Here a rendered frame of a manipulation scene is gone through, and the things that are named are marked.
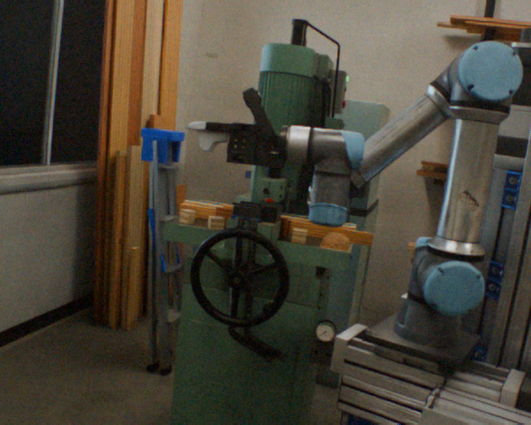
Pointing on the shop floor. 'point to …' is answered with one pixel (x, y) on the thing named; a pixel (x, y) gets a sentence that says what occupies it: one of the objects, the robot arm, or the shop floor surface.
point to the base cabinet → (244, 364)
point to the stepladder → (160, 154)
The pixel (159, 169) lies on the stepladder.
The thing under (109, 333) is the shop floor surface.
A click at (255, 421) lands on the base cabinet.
